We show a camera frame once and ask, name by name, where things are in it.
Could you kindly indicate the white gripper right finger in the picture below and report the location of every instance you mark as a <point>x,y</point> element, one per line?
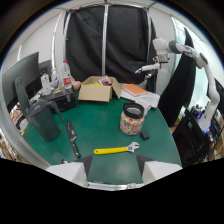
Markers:
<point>156,169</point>

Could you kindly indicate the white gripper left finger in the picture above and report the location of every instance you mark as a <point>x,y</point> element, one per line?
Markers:
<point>74,170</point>

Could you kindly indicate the colorful dotted thermos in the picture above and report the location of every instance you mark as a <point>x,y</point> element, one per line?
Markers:
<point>132,118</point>

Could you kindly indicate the black kitchen knife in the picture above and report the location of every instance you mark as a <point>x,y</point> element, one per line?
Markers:
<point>72,137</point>

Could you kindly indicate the small black block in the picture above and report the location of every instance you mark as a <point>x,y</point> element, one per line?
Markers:
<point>145,134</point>

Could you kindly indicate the dark grey pitcher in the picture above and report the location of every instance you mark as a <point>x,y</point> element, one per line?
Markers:
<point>43,121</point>

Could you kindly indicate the white cup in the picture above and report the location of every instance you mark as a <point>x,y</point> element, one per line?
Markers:
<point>144,106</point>

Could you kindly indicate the black box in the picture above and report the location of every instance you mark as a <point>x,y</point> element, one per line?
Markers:
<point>61,99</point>

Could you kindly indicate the white papers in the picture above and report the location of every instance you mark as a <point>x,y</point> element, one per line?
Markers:
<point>144,97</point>

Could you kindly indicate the orange book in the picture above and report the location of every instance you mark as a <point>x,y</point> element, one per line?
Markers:
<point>133,89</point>

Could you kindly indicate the open cardboard box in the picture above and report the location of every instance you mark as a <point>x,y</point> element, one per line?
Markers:
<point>98,89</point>

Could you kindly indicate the black draped cloth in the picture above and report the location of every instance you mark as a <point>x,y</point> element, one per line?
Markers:
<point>178,83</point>

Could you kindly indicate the white plastic bottle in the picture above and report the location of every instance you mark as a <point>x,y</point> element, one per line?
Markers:
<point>45,84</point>

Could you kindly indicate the yellow label plastic bottle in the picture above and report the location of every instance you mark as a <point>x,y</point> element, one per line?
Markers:
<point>55,81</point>

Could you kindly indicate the red label water bottle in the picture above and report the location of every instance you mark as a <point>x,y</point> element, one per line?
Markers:
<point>66,75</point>

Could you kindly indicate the computer monitor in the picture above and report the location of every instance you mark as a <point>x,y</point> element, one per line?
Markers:
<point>22,81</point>

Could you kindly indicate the black curtain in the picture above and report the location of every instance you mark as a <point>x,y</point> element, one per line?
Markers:
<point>109,41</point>

